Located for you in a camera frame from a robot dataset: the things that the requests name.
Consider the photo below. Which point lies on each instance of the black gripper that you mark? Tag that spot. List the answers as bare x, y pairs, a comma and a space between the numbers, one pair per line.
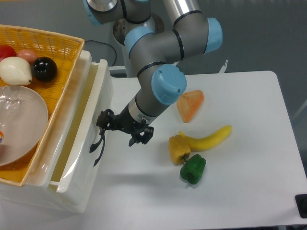
124, 122

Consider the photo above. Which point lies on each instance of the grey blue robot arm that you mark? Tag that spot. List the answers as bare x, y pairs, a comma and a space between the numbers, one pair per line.
153, 58

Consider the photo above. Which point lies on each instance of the white drawer cabinet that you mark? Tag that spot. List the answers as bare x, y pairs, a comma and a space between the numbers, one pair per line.
39, 189

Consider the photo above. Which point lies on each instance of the yellow bell pepper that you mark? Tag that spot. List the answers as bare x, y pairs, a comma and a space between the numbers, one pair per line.
179, 149

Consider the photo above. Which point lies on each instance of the green bell pepper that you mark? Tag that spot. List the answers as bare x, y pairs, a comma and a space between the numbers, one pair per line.
192, 170

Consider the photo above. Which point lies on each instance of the yellow banana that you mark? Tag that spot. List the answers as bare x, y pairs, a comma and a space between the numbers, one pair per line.
208, 142

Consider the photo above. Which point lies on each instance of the yellow woven basket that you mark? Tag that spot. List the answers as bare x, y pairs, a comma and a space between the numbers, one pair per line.
58, 55

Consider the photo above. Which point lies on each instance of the black ball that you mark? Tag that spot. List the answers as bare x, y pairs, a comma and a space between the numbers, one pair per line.
44, 69

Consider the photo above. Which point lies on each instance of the clear plastic bag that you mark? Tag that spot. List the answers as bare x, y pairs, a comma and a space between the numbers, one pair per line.
10, 100

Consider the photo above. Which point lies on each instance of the pink round fruit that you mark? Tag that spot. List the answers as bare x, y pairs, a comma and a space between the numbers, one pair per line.
29, 55

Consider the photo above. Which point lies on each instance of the red tomato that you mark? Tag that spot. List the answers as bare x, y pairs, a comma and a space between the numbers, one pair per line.
6, 51

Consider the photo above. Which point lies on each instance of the black table corner object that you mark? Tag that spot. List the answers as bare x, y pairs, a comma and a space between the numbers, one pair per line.
301, 202

